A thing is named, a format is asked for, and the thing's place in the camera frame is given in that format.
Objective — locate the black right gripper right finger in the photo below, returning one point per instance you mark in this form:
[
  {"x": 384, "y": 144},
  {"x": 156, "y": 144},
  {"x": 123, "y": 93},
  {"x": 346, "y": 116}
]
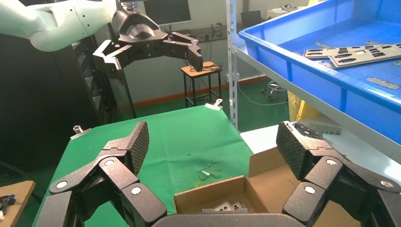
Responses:
[{"x": 322, "y": 169}]

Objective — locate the black round swivel stool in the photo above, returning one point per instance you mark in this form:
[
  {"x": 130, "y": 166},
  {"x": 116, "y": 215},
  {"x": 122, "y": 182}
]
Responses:
[{"x": 274, "y": 87}]

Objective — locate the black computer monitor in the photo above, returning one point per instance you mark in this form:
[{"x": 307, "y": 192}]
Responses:
[{"x": 167, "y": 11}]

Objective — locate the yellow plastic bag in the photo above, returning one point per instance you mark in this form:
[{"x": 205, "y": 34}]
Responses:
[{"x": 300, "y": 109}]

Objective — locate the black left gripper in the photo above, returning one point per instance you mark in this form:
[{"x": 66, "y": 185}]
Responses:
[{"x": 137, "y": 31}]

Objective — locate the grey metal connector bracket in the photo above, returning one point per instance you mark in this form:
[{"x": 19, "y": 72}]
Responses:
[
  {"x": 308, "y": 131},
  {"x": 332, "y": 129}
]

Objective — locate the black equipment cabinet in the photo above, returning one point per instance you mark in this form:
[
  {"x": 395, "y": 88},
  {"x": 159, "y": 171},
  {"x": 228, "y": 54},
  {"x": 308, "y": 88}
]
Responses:
[{"x": 47, "y": 109}]

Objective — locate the metal IO shield plate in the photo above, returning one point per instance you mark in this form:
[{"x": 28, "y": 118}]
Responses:
[
  {"x": 330, "y": 52},
  {"x": 224, "y": 206},
  {"x": 363, "y": 58}
]

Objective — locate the blue black hand tool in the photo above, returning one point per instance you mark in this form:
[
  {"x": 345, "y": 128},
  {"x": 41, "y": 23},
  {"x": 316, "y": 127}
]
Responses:
[{"x": 6, "y": 202}]

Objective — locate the brown cardboard sheet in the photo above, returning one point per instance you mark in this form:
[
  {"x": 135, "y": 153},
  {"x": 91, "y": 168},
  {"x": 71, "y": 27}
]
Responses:
[{"x": 22, "y": 194}]

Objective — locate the small black screen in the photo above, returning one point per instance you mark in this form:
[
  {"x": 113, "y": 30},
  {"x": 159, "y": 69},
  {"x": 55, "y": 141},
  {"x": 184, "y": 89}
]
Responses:
[{"x": 250, "y": 18}]

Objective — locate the wooden top metal stool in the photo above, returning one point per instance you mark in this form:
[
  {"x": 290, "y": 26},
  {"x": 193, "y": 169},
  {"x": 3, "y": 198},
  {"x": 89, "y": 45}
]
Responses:
[{"x": 200, "y": 70}]

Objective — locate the silver binder clip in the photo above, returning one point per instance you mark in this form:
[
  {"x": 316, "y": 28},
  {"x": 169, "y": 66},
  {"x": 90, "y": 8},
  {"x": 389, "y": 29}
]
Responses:
[
  {"x": 80, "y": 133},
  {"x": 214, "y": 106}
]

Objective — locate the blue plastic tray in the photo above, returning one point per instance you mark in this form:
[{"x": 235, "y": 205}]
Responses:
[{"x": 313, "y": 81}]

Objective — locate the white metal shelf rack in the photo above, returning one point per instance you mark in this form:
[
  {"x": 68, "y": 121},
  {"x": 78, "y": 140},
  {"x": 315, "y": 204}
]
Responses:
[{"x": 232, "y": 62}]

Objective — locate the dark office desk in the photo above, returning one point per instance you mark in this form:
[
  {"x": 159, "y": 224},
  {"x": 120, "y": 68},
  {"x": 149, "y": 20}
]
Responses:
[{"x": 216, "y": 34}]

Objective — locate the brown cardboard box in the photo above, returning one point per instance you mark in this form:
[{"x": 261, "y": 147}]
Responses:
[{"x": 269, "y": 181}]

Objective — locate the white flat board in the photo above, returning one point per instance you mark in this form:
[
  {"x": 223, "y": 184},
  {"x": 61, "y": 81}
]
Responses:
[{"x": 260, "y": 141}]

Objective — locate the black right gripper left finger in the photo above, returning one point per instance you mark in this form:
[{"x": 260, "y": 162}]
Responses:
[{"x": 119, "y": 175}]

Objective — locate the green table cloth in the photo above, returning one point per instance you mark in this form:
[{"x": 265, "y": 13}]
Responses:
[{"x": 175, "y": 137}]

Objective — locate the white equipment box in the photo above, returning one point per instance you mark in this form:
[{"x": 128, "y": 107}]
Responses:
[{"x": 275, "y": 14}]

